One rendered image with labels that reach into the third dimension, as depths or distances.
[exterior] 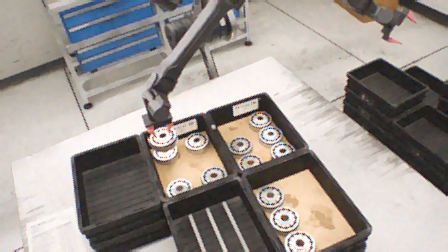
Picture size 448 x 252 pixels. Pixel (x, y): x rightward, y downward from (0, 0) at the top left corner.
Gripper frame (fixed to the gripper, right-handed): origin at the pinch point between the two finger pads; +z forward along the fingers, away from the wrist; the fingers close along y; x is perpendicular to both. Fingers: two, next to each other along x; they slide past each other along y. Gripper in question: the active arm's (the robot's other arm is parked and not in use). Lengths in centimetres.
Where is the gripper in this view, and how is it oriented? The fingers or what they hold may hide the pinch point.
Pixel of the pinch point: (162, 134)
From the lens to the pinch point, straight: 143.6
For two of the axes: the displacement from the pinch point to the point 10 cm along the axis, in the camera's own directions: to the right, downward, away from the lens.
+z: 1.1, 7.2, 6.9
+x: -3.6, -6.1, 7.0
